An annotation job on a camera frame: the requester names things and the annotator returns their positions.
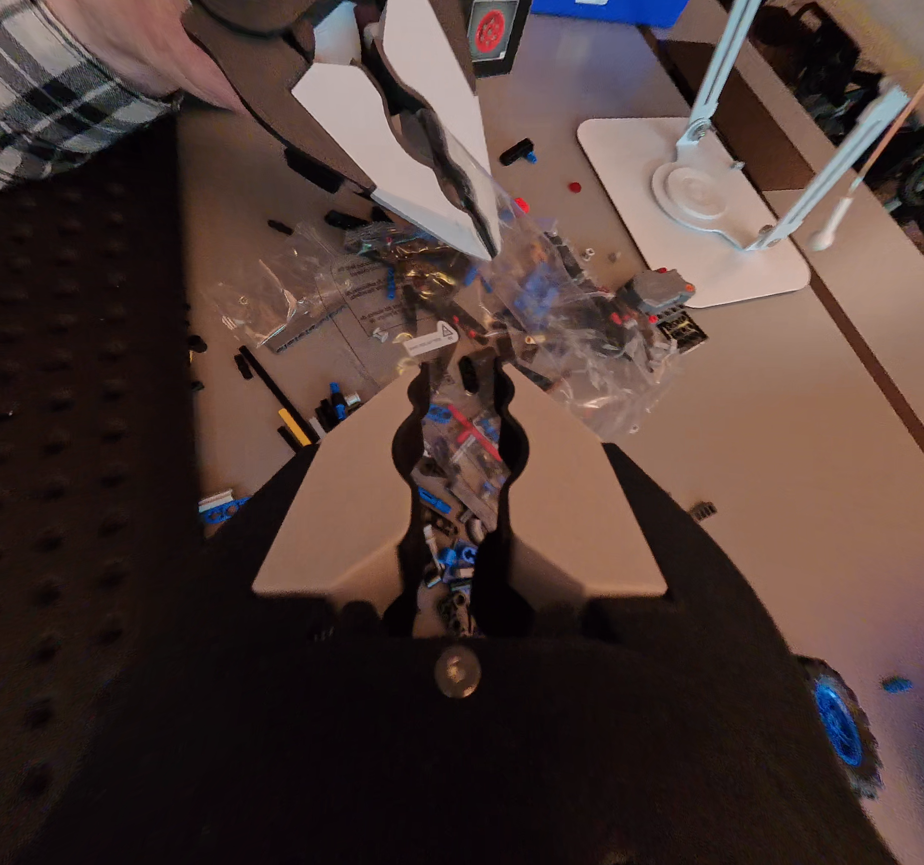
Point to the black toy wheel blue rim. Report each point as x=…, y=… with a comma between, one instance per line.
x=838, y=714

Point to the yellow toy beam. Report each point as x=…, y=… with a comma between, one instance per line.
x=289, y=418

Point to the white tipped thin rod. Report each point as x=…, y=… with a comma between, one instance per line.
x=826, y=237

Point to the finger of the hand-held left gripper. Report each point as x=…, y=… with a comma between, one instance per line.
x=433, y=71
x=354, y=122

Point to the person's left forearm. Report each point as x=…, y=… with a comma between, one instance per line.
x=58, y=86

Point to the clear plastic bag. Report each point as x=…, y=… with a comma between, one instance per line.
x=303, y=302
x=578, y=317

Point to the pile of toy building pieces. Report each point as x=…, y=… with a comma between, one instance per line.
x=340, y=216

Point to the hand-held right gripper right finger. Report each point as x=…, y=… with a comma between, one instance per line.
x=585, y=519

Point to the toy truck cardboard box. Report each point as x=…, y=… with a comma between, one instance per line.
x=494, y=28

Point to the grey toy motor block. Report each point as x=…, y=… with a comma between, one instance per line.
x=660, y=291

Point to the grey desk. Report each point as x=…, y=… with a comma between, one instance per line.
x=751, y=432

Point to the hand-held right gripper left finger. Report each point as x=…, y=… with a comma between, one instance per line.
x=340, y=519

